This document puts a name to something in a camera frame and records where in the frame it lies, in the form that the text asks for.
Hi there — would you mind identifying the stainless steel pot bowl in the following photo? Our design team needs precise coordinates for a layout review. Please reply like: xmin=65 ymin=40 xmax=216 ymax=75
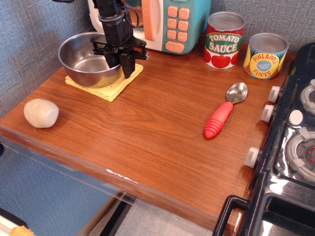
xmin=58 ymin=32 xmax=123 ymax=88

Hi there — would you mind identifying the yellow folded cloth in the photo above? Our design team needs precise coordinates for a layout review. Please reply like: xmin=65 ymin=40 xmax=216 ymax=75
xmin=65 ymin=64 xmax=143 ymax=102

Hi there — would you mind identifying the pineapple slices can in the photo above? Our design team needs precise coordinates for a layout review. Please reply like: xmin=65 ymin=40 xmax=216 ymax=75
xmin=243 ymin=32 xmax=289 ymax=80

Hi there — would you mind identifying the grey stove knob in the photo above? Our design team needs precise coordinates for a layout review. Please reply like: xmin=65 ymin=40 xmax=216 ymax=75
xmin=261 ymin=105 xmax=274 ymax=123
xmin=268 ymin=86 xmax=281 ymax=104
xmin=245 ymin=147 xmax=260 ymax=169

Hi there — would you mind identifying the grey stove knob middle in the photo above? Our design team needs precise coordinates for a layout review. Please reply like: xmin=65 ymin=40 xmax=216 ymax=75
xmin=261 ymin=105 xmax=274 ymax=123

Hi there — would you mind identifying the grey stove knob front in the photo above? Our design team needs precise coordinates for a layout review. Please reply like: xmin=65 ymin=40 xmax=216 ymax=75
xmin=245 ymin=147 xmax=260 ymax=169

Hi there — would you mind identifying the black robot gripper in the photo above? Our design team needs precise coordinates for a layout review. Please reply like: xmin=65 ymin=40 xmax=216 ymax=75
xmin=90 ymin=14 xmax=149 ymax=79

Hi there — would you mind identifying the teal toy microwave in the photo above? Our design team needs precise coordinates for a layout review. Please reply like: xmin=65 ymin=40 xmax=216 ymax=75
xmin=88 ymin=0 xmax=211 ymax=55

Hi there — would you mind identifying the orange object bottom left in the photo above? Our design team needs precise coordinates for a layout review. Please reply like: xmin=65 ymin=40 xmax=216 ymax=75
xmin=9 ymin=226 xmax=35 ymax=236

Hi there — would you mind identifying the tomato sauce can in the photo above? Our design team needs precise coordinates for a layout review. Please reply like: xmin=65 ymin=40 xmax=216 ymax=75
xmin=204 ymin=11 xmax=246 ymax=69

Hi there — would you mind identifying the grey stove knob rear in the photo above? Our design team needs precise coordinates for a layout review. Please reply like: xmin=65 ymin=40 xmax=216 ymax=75
xmin=268 ymin=86 xmax=281 ymax=104

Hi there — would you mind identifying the red handled metal spoon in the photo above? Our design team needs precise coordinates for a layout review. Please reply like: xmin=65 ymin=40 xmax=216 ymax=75
xmin=204 ymin=82 xmax=248 ymax=139

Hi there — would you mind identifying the black toy stove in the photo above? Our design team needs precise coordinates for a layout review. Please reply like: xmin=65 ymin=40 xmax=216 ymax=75
xmin=212 ymin=42 xmax=315 ymax=236

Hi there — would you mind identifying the black oven door handle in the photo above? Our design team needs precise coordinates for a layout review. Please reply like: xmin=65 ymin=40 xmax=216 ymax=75
xmin=213 ymin=195 xmax=250 ymax=236

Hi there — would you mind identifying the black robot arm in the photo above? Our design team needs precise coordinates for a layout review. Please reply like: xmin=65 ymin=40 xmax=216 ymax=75
xmin=91 ymin=0 xmax=149 ymax=79

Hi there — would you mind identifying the white toy potato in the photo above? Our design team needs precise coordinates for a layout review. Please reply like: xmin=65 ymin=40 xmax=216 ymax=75
xmin=24 ymin=98 xmax=59 ymax=128

